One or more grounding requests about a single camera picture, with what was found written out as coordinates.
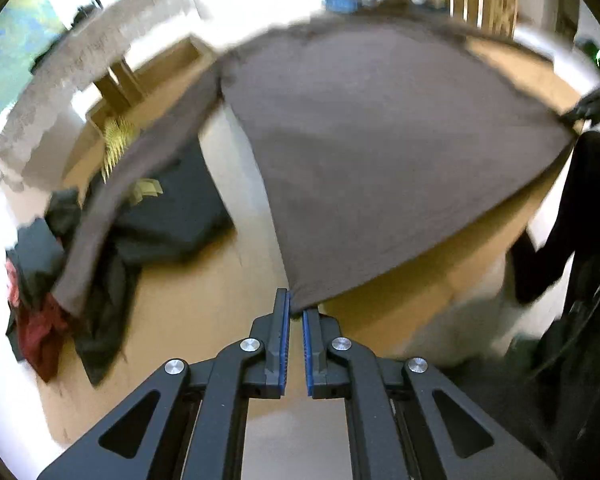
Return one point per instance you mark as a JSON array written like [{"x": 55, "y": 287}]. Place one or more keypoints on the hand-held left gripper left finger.
[{"x": 283, "y": 350}]

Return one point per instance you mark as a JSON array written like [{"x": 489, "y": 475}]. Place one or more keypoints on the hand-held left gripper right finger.
[{"x": 307, "y": 355}]

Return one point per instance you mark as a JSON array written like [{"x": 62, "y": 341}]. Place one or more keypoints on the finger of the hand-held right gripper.
[{"x": 580, "y": 110}]

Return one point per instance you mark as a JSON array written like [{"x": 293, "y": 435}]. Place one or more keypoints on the brown long-sleeve shirt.
[{"x": 380, "y": 135}]

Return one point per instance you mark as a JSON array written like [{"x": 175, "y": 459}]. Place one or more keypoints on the pile of dark unfolded clothes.
[{"x": 105, "y": 310}]

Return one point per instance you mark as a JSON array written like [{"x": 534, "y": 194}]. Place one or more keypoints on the person's right leg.
[{"x": 575, "y": 200}]

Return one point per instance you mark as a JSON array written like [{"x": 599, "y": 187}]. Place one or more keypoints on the person's dark jacket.
[{"x": 580, "y": 385}]

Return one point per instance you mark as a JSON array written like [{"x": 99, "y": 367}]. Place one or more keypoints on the small wooden table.
[{"x": 120, "y": 82}]

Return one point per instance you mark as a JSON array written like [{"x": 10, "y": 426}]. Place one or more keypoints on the white lace tablecloth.
[{"x": 80, "y": 45}]

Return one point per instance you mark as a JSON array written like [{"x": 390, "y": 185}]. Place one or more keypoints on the landscape wall painting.
[{"x": 20, "y": 45}]

